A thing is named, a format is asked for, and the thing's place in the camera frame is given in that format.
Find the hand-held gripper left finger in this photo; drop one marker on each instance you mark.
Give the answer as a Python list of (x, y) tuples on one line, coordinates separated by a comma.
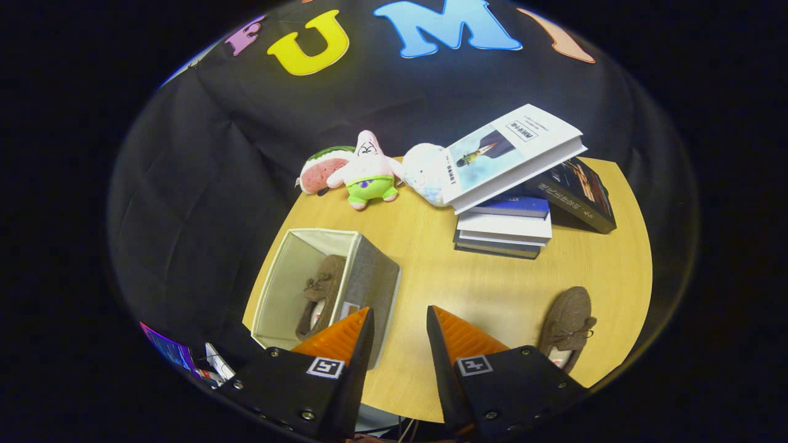
[(360, 381)]

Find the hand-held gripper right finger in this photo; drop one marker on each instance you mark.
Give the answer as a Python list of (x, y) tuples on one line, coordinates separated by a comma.
[(446, 381)]

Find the grey fabric storage box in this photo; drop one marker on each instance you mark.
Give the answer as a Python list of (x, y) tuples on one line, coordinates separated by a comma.
[(375, 277)]

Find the brown fuzzy shoe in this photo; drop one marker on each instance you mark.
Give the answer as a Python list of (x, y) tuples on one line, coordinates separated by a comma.
[(569, 314), (326, 277)]

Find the dark grey book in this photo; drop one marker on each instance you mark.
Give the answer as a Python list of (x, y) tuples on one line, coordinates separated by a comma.
[(492, 249)]

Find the small white object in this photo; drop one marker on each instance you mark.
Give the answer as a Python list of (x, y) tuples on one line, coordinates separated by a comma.
[(218, 363)]

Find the thick white book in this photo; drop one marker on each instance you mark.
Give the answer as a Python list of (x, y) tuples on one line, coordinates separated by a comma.
[(505, 226)]

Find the blue cover book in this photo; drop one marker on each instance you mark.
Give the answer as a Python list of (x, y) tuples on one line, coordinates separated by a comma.
[(517, 206)]

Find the purple screen device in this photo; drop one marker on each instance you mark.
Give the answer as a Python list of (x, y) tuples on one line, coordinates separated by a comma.
[(169, 351)]

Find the watermelon slice plush toy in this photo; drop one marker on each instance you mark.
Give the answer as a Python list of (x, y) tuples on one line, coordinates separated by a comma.
[(320, 175)]

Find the white fluffy plush toy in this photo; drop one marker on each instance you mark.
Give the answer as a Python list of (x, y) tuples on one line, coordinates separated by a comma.
[(422, 172)]

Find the pink starfish plush toy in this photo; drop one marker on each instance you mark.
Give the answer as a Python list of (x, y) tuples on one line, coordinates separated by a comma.
[(369, 166)]

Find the black hardcover book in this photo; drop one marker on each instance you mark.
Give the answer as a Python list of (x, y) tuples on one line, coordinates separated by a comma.
[(585, 197)]

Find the white book with rocket cover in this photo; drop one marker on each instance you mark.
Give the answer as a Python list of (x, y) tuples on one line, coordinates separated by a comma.
[(523, 154)]

